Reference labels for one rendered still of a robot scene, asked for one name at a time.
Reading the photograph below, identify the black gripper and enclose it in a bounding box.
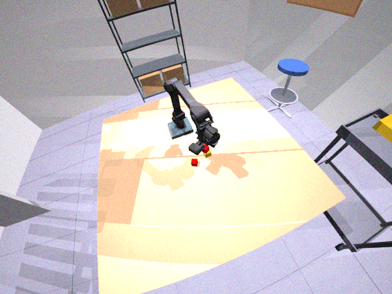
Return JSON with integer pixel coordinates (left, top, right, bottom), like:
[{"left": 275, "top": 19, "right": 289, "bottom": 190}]
[{"left": 188, "top": 126, "right": 219, "bottom": 155}]

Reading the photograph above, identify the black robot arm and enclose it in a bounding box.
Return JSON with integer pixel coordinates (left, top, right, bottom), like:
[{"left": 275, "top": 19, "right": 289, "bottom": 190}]
[{"left": 163, "top": 77, "right": 221, "bottom": 148}]

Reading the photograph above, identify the yellow cube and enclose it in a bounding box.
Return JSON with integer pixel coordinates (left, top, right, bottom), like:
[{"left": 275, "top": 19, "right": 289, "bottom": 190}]
[{"left": 203, "top": 150, "right": 212, "bottom": 158}]

